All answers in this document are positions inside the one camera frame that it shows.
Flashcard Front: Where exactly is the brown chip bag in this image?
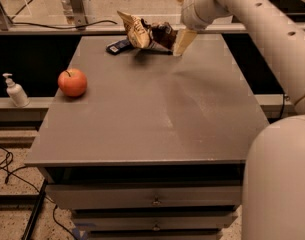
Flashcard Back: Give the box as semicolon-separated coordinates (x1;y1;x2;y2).
117;11;176;53

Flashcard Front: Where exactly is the blueberry rxbar wrapper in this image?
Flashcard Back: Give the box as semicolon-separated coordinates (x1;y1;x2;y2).
106;38;132;55

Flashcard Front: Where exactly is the grey drawer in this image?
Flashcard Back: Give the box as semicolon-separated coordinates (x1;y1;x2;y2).
46;185;242;210
72;212;237;231

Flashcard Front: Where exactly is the left metal bracket post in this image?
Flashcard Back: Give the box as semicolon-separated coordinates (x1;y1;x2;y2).
60;0;88;30

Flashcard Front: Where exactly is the lower grey drawer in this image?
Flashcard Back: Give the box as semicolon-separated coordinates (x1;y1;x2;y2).
72;212;237;231

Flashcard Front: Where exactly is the black floor cable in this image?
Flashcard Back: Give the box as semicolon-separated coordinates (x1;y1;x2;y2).
0;137;80;240

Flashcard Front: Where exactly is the white pump bottle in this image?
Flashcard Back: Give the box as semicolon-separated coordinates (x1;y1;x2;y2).
3;73;29;107

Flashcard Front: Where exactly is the black cable on ledge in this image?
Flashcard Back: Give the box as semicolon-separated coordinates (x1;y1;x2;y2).
11;19;119;31

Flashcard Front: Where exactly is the red apple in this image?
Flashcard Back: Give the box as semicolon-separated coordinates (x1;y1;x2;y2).
58;68;87;97

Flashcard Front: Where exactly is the upper grey drawer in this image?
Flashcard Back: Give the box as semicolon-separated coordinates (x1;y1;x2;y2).
46;185;242;210

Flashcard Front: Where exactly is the black floor rail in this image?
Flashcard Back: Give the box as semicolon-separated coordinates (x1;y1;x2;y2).
21;180;47;240

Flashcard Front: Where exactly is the grey drawer cabinet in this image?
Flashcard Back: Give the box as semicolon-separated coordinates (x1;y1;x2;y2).
26;35;267;240

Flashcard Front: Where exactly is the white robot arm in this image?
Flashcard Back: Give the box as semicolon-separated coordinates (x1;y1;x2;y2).
176;0;305;240

